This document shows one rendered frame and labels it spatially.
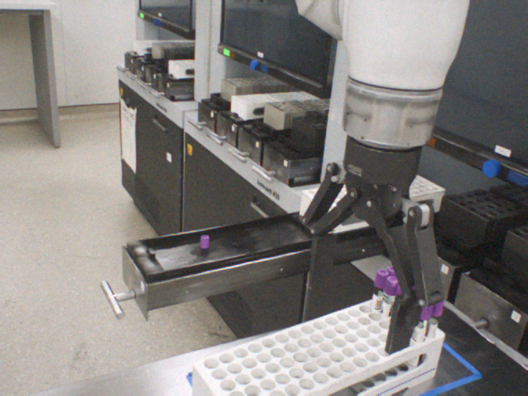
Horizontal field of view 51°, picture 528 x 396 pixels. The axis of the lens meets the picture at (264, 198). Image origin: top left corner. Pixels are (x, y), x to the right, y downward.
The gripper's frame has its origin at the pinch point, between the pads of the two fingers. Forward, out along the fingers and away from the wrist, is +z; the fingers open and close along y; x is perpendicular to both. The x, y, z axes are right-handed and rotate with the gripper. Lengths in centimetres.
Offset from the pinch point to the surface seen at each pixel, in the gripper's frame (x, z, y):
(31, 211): 5, 93, -233
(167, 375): -18.5, 10.9, -10.6
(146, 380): -21.1, 10.9, -11.0
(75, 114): 68, 90, -384
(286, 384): -11.0, 4.7, 2.6
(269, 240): 12.7, 12.5, -36.4
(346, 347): -1.3, 4.7, 0.9
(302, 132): 48, 7, -75
